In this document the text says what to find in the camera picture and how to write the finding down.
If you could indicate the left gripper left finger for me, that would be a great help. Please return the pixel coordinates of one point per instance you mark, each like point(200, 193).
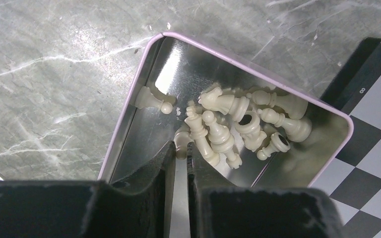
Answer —
point(137, 206)

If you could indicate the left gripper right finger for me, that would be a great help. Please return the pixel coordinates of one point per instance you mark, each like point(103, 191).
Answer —
point(220, 209)

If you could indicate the black white chess board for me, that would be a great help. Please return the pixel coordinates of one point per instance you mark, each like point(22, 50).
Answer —
point(353, 179)

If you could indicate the white bishop in tin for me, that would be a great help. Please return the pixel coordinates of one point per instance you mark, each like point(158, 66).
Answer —
point(221, 140)

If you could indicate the white queen in tin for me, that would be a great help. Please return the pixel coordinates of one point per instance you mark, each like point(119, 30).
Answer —
point(198, 134)

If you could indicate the white piece hollow base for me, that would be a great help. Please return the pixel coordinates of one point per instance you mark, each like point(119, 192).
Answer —
point(278, 143)

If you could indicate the white pawn in tin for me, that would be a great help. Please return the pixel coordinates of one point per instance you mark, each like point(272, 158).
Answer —
point(145, 99)

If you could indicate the white bishop near rim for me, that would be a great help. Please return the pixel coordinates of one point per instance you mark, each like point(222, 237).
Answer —
point(297, 130)

